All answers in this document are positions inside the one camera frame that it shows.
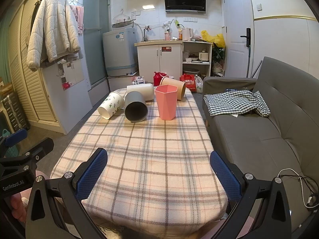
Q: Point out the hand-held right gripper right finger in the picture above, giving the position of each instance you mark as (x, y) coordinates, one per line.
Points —
(225, 176)

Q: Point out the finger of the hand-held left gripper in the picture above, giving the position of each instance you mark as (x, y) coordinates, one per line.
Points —
(43, 147)
(16, 137)

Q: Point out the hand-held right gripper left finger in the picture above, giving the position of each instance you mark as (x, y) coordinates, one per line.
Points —
(91, 176)

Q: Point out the white leaf-print cup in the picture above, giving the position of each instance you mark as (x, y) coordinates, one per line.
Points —
(112, 104)

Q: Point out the grey cup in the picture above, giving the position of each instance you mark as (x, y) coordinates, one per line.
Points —
(134, 100)

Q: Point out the pink hexagonal cup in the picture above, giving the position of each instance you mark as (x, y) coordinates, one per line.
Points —
(165, 107)

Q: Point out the plain white cup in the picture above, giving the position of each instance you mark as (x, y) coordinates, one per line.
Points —
(145, 90)

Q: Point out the tan cup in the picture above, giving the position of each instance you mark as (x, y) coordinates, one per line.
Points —
(172, 81)

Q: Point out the person's left hand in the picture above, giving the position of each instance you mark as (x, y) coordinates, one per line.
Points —
(17, 208)

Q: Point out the teal plastic basket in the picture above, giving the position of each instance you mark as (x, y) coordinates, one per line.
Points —
(13, 151)

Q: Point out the silver suitcase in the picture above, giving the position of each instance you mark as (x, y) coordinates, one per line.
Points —
(12, 109)

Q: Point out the grey sofa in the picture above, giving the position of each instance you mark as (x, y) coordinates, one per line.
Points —
(249, 134)

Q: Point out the beige louvered wardrobe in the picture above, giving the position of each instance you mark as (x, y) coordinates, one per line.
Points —
(25, 79)

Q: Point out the plaid tablecloth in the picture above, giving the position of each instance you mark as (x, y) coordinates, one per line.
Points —
(154, 154)

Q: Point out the green checked cloth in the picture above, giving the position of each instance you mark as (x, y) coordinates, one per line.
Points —
(229, 102)

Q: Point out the white plastic bag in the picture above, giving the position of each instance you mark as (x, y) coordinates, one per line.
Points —
(199, 85)

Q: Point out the red shopping bag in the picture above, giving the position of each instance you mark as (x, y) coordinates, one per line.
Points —
(190, 82)

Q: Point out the white printed packet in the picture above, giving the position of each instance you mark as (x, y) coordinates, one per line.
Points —
(138, 81)

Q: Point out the white padded jacket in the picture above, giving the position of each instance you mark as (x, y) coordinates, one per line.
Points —
(52, 29)

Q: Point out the frosted glass sliding door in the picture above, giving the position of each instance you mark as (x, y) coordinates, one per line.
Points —
(96, 42)

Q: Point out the red jug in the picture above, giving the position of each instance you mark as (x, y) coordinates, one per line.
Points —
(157, 79)

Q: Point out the grey washing machine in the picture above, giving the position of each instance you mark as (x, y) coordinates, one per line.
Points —
(119, 52)

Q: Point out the green potted plant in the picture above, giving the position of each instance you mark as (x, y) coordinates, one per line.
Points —
(218, 54)

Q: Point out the white open shelf unit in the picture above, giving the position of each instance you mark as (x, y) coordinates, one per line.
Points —
(209, 52)

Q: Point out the white sink cabinet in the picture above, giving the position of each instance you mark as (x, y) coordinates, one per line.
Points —
(149, 62)

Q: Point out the pink garment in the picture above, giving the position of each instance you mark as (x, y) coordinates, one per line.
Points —
(80, 17)

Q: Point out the yellow plastic bag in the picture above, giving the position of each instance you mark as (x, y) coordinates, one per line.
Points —
(217, 41)

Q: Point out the white electric kettle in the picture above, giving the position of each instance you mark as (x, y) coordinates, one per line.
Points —
(187, 34)

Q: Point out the orange bottle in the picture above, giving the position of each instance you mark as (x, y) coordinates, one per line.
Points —
(180, 34)

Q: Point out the metal faucet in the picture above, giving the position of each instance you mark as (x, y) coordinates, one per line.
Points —
(145, 33)

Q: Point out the white door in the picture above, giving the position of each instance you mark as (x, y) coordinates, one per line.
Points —
(235, 17)

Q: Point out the white light switch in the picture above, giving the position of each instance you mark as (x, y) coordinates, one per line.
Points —
(259, 7)

